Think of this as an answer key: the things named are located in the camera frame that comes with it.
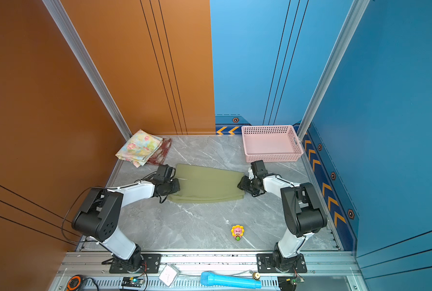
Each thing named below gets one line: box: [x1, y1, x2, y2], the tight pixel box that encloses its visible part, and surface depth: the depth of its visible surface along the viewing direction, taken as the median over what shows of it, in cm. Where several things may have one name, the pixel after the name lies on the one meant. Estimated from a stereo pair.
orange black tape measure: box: [66, 274, 82, 291], surface depth 68 cm
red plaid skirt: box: [146, 138, 172, 166], surface depth 111 cm
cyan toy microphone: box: [200, 270, 263, 290], surface depth 69 cm
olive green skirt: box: [166, 163, 246, 204], surface depth 96 cm
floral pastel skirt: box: [115, 129, 164, 168], surface depth 108 cm
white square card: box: [158, 264, 179, 288], surface depth 71 cm
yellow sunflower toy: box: [231, 224, 245, 241], surface depth 80 cm
